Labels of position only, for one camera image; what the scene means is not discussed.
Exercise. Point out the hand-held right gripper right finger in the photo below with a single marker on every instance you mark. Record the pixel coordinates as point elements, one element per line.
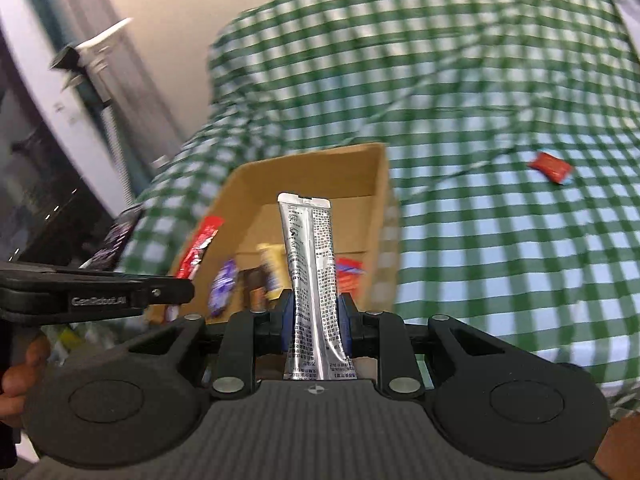
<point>346,322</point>

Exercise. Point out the person's left hand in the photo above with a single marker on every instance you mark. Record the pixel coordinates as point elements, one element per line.
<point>22,375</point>

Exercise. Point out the green checked blanket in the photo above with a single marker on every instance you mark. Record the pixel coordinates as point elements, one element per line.
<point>475,85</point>

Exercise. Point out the black smartphone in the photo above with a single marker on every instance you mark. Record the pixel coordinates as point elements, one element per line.
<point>112,240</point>

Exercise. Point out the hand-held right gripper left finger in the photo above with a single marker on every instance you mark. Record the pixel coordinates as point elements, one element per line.
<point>285,321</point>

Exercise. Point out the black snack bar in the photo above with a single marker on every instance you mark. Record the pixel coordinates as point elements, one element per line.
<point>255,291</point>

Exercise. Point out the small red snack packet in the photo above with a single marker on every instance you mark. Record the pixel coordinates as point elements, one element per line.
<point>551,167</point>

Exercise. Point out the yellow snack bar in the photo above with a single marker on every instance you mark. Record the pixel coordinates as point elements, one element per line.
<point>272,270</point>

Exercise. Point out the white and black stand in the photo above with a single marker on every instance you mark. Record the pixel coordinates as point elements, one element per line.
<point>87,55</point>

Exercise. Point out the purple snack bar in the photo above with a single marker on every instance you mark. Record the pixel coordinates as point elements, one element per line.
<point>223,285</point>

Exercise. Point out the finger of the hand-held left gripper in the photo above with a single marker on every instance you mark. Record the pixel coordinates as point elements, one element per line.
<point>175,290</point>

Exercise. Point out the dark cabinet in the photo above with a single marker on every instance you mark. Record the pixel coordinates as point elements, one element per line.
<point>35,185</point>

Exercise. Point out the large red snack packet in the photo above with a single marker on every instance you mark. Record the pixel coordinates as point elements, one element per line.
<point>351,272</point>

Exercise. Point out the silver stick packet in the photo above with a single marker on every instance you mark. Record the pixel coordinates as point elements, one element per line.
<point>310,260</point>

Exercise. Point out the cardboard box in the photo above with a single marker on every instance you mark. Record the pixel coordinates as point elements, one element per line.
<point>320,170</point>

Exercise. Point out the red and white candy wrapper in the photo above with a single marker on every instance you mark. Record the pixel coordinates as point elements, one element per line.
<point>202,246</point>

